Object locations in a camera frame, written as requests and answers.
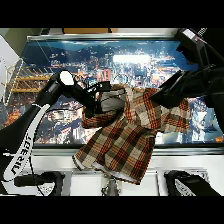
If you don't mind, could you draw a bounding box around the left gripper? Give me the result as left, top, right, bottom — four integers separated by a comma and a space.
81, 93, 105, 119

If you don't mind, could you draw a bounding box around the checked shirt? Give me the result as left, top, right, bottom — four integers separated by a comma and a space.
72, 83, 193, 186

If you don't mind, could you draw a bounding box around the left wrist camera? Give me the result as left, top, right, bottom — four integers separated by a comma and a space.
85, 78, 113, 96

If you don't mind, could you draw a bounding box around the silver frame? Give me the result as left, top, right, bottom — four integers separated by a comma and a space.
0, 33, 224, 197

